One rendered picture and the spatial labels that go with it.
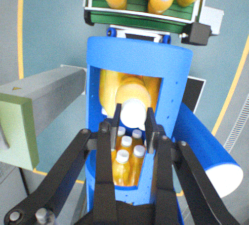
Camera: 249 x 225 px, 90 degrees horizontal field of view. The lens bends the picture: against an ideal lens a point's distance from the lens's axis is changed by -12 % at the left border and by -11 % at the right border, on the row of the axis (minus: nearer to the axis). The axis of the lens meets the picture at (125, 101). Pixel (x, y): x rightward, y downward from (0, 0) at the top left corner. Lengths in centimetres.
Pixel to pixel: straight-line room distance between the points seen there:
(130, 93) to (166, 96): 11
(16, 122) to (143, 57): 57
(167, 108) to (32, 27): 171
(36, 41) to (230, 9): 206
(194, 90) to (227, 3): 95
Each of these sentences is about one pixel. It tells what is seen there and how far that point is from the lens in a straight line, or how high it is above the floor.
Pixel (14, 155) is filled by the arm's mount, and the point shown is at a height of 106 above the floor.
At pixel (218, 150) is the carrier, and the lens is 90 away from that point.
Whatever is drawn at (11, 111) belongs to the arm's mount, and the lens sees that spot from 67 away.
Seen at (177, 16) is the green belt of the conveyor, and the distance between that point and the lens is 65.
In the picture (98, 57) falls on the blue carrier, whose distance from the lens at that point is 31.
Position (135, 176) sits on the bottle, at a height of 114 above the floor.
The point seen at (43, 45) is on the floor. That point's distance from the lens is 178.
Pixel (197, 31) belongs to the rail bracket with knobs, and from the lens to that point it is 56.
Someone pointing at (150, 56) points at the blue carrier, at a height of 123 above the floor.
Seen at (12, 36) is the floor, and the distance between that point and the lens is 203.
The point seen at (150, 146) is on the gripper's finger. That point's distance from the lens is 16.
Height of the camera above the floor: 151
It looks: 69 degrees down
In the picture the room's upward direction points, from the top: 174 degrees counter-clockwise
